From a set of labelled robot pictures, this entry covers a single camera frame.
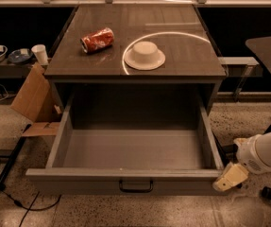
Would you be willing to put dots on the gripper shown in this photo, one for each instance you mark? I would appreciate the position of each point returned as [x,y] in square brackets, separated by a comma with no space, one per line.
[247,154]

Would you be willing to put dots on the grey top drawer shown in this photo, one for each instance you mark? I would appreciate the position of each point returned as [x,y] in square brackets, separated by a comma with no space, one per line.
[132,145]

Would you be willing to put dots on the grey drawer cabinet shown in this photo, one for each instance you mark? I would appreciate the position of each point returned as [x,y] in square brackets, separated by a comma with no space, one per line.
[175,29]

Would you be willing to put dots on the upside-down white bowl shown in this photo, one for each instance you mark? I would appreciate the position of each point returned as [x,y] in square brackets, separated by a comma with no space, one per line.
[144,56]

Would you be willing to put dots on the crushed red soda can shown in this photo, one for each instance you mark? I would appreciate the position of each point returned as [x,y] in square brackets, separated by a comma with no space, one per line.
[97,40]

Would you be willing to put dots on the brown cardboard box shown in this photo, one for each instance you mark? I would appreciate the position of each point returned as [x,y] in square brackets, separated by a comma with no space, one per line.
[35,102]

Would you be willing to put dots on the black left floor bar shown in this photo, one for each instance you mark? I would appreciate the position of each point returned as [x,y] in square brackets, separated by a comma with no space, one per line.
[11,161]

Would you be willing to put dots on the white paper cup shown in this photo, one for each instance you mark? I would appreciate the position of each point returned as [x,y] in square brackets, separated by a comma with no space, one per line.
[39,51]

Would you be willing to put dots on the blue patterned bowl right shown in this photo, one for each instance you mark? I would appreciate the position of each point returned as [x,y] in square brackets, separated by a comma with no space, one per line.
[20,56]

